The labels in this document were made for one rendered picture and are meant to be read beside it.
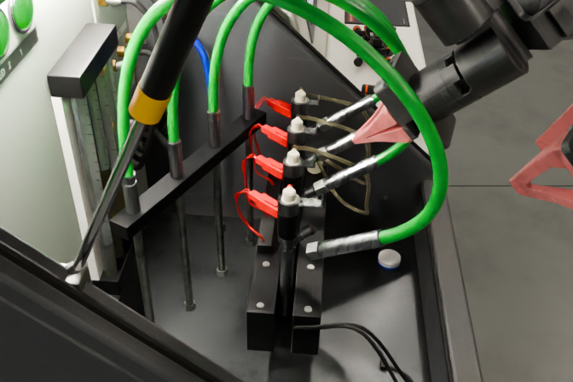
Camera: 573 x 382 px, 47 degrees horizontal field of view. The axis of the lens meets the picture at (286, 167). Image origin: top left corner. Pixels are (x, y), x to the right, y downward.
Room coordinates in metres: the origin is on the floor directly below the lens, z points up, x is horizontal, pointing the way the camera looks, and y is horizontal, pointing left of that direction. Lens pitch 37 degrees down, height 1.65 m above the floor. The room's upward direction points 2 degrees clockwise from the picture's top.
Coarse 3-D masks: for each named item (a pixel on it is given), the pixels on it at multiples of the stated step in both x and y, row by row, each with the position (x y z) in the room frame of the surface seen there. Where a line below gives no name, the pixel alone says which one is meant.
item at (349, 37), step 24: (168, 0) 0.60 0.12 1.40; (264, 0) 0.55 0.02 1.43; (288, 0) 0.54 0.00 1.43; (144, 24) 0.61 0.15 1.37; (336, 24) 0.53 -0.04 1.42; (360, 48) 0.51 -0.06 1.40; (120, 72) 0.63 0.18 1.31; (384, 72) 0.50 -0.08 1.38; (120, 96) 0.63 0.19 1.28; (408, 96) 0.49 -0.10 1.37; (120, 120) 0.63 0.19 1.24; (120, 144) 0.63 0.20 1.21; (432, 144) 0.48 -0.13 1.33; (432, 168) 0.48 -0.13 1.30; (432, 192) 0.48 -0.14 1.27; (432, 216) 0.48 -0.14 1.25; (384, 240) 0.49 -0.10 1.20
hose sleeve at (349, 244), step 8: (368, 232) 0.51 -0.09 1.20; (376, 232) 0.50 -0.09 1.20; (328, 240) 0.53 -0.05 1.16; (336, 240) 0.52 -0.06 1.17; (344, 240) 0.51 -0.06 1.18; (352, 240) 0.51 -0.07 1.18; (360, 240) 0.50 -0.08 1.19; (368, 240) 0.50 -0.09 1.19; (376, 240) 0.50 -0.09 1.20; (320, 248) 0.52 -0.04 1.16; (328, 248) 0.52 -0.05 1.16; (336, 248) 0.51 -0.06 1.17; (344, 248) 0.51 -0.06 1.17; (352, 248) 0.51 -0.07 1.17; (360, 248) 0.50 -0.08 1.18; (368, 248) 0.50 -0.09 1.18; (328, 256) 0.52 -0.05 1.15
